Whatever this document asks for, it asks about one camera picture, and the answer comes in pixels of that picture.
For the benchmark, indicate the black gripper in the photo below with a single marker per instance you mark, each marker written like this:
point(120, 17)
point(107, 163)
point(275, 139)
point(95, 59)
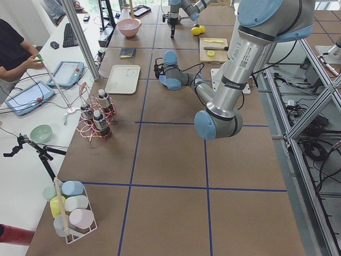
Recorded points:
point(162, 74)
point(173, 21)

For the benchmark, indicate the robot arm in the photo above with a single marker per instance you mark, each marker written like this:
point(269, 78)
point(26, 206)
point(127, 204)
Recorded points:
point(258, 24)
point(193, 11)

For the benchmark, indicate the yellow lemon large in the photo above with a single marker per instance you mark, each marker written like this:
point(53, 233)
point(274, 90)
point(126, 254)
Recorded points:
point(196, 31)

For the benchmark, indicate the yellow lemon small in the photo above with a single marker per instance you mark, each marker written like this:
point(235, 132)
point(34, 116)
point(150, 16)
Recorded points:
point(202, 29)

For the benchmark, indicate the cream bear tray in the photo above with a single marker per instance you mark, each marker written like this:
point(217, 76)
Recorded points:
point(123, 79)

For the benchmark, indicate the grey folded cloth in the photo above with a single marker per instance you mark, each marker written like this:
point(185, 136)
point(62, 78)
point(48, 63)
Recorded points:
point(127, 53)

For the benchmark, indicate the pink bowl with ice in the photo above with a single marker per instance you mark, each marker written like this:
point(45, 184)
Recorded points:
point(129, 27)

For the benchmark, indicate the silver metal rod tool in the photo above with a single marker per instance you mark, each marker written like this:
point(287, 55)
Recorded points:
point(216, 48)

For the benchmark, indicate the lemon half slice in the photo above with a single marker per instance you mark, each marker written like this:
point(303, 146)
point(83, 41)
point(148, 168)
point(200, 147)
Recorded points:
point(211, 53)

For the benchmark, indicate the yellow plastic knife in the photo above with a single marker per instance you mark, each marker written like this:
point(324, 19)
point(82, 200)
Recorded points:
point(213, 41)

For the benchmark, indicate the wooden cutting board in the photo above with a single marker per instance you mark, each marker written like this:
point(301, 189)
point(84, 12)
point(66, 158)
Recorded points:
point(220, 56)

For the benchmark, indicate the tea bottle left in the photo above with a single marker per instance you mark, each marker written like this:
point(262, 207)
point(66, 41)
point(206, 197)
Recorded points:
point(104, 100)

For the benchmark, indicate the tea bottle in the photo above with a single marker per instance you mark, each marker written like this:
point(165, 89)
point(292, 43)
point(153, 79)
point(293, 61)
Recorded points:
point(101, 123)
point(87, 113)
point(104, 100)

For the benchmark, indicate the tea bottle middle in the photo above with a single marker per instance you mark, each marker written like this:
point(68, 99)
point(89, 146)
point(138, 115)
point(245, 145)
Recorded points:
point(101, 123)

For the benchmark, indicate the tea bottle right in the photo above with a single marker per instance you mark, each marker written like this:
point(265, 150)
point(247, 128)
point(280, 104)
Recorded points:
point(87, 113)

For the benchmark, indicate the blue teach pendant far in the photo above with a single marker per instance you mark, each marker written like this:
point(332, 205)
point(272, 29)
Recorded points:
point(68, 73)

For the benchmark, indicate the blue teach pendant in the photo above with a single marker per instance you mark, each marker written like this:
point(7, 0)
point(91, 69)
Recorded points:
point(68, 73)
point(30, 98)

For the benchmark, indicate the black keyboard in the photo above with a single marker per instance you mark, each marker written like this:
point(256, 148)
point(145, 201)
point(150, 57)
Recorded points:
point(69, 37)

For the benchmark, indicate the black computer mouse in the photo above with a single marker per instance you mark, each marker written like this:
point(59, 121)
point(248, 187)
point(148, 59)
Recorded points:
point(54, 45)

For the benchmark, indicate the mint green bowl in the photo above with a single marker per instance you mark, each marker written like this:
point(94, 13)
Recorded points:
point(41, 133)

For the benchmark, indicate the blue teach pendant near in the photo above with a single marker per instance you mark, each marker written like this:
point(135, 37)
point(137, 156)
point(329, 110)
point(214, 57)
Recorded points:
point(30, 98)

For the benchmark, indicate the person in black shirt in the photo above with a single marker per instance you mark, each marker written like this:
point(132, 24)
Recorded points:
point(17, 54)

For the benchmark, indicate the red cylinder bottle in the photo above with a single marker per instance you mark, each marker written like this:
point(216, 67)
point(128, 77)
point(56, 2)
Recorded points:
point(15, 235)

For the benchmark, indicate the aluminium frame post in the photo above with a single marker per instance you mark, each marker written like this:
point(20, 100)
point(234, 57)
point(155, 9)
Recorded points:
point(83, 44)

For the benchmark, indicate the copper wire bottle rack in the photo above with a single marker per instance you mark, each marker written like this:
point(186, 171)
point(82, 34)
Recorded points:
point(89, 131)

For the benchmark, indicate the white wire cup rack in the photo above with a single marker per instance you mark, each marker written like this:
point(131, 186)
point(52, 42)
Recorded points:
point(70, 207)

